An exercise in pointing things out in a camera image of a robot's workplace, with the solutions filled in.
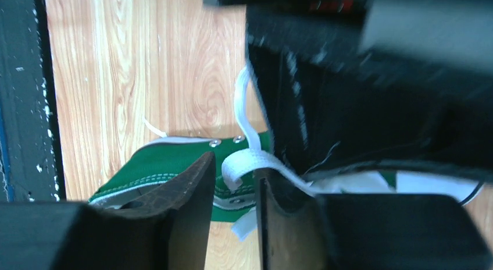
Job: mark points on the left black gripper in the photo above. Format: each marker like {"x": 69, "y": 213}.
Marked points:
{"x": 321, "y": 120}

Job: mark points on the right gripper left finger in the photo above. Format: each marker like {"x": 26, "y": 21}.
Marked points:
{"x": 165, "y": 228}

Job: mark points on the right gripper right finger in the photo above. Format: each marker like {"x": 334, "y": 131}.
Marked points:
{"x": 363, "y": 231}

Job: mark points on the green canvas sneaker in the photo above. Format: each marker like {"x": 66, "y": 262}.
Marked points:
{"x": 164, "y": 158}

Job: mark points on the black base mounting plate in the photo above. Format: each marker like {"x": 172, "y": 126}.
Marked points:
{"x": 31, "y": 154}

